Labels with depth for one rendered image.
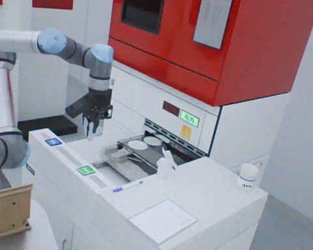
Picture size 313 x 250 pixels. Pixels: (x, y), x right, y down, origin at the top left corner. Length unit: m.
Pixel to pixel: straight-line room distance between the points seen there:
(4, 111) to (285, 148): 2.37
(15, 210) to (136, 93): 1.00
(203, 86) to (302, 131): 1.63
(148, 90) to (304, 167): 1.68
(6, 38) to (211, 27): 0.81
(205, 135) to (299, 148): 1.55
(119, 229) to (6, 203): 0.38
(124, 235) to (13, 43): 0.74
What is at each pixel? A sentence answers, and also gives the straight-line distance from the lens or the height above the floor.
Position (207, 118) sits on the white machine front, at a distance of 1.69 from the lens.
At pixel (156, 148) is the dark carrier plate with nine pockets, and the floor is 0.90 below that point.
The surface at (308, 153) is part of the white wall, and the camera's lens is 3.14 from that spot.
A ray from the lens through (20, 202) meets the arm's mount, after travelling 1.31.
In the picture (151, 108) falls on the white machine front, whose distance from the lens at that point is 1.94.
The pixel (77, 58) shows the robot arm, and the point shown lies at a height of 1.41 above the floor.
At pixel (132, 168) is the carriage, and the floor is 0.88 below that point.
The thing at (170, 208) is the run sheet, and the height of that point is 0.97.
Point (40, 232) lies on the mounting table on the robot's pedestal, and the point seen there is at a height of 0.82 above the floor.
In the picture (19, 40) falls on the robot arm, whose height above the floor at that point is 1.44.
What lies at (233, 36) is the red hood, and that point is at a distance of 1.54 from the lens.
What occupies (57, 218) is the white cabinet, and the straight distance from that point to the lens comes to 1.67.
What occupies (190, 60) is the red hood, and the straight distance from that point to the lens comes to 1.66.
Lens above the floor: 1.73
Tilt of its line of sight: 23 degrees down
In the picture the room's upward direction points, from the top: 11 degrees clockwise
